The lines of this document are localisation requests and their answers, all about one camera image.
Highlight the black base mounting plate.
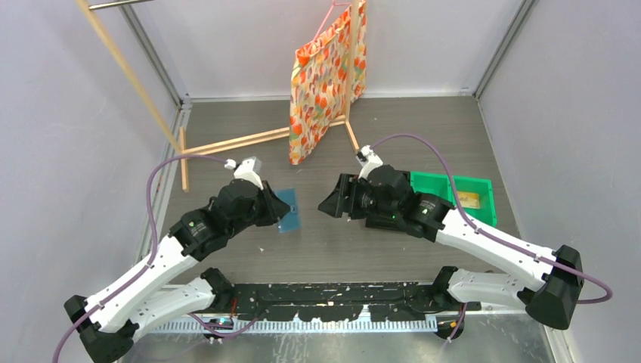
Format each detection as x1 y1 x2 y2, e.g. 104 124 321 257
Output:
201 282 462 322

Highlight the black plastic bin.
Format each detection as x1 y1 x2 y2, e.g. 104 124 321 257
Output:
365 216 414 234

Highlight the blue leather card holder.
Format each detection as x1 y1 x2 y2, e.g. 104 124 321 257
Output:
275 188 301 233

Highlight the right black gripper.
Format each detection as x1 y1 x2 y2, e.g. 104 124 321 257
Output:
319 172 400 220

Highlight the green plastic bin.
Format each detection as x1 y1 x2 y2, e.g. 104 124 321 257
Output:
409 171 499 228

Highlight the floral orange fabric bag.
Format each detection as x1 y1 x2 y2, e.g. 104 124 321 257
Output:
289 1 367 165

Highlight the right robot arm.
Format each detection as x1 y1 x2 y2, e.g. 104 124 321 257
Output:
318 165 584 330

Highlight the pink clothes hanger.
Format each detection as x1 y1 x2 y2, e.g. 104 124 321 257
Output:
312 0 351 41

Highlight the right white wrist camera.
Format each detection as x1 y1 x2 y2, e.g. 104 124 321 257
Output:
355 145 384 179

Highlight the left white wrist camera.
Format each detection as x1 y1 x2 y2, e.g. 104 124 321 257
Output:
224 157 264 190

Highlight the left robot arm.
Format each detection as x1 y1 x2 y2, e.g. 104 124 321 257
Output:
64 179 290 362

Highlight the gold card in bin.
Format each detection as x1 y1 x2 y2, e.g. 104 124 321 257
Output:
457 191 481 209

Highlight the wooden clothes rack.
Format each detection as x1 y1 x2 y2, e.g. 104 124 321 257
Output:
75 0 369 194

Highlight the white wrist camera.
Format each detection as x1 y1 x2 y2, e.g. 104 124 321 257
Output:
224 157 264 190
355 145 384 179

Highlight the aluminium frame rail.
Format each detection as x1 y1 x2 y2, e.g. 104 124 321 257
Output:
107 280 562 319

